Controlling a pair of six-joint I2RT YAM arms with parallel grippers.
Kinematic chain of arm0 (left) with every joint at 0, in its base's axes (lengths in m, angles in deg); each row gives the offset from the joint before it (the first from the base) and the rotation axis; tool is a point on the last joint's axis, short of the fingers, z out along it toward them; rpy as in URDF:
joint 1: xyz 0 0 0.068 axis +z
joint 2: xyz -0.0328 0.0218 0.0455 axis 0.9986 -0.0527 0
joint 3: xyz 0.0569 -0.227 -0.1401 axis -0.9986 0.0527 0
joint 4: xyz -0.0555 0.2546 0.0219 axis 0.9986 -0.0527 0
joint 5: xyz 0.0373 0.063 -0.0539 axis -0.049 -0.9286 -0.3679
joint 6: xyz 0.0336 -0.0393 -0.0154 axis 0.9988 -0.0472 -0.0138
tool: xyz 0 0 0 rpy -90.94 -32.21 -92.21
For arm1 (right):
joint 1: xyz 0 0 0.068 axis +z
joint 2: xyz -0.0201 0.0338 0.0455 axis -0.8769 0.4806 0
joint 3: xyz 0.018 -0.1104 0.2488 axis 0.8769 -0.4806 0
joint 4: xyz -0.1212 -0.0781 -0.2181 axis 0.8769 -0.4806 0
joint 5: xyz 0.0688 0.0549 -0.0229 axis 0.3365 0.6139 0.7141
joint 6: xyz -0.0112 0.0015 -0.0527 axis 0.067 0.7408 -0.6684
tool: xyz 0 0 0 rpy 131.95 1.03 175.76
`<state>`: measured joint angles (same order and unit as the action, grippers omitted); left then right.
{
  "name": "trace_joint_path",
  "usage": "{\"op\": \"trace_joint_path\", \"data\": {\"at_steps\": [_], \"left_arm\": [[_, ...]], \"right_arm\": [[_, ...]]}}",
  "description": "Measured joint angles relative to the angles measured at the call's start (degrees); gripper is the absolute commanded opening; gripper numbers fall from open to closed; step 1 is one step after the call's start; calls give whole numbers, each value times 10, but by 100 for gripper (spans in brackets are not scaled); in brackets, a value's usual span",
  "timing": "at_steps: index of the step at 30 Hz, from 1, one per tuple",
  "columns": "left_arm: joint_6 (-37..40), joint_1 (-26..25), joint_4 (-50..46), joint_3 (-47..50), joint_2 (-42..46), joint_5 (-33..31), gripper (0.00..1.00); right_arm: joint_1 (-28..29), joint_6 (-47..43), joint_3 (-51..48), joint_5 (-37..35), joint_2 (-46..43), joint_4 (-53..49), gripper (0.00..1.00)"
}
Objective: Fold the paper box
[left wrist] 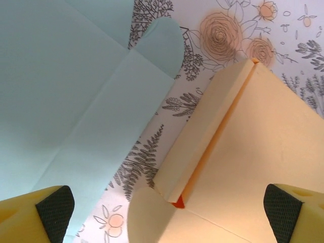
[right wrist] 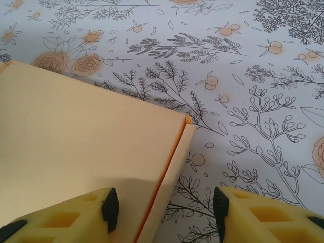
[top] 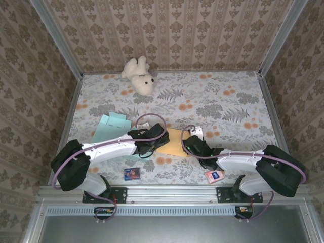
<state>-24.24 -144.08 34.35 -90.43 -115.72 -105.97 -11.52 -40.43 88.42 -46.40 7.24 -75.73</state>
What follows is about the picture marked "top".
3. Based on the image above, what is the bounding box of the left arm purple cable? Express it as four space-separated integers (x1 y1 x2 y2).
52 113 168 223

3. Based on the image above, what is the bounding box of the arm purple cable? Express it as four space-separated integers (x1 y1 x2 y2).
52 113 168 223
180 124 307 221

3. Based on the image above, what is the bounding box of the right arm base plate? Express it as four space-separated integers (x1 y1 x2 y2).
216 186 264 204

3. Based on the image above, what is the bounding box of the white plush bear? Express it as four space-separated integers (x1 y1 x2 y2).
120 55 155 96

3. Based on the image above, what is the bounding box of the red card pack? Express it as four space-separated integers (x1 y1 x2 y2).
205 170 225 185

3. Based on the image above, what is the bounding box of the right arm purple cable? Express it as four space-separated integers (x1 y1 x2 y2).
180 124 307 221

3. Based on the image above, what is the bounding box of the blue card pack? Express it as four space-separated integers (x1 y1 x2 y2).
124 168 141 181

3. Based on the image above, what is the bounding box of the orange paper box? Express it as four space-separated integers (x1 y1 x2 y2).
154 128 193 157

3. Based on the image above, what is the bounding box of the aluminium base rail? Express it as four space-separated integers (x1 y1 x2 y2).
37 184 311 203

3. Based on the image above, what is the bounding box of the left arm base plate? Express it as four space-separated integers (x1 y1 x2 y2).
82 186 128 204

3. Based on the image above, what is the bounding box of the light blue paper box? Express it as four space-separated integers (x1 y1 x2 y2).
91 111 152 163

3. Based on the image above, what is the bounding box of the grey slotted cable duct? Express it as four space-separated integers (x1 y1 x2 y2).
46 205 250 216

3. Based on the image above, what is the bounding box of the aluminium corner post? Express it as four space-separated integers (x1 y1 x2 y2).
258 0 308 76
29 0 84 79

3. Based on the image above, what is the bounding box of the grey metal panel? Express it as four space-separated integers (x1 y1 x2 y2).
24 205 324 243

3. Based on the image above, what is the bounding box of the aluminium side rail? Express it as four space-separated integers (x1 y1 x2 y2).
48 75 84 185
257 72 299 184

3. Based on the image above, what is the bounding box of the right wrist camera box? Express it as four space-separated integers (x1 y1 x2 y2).
188 126 205 139

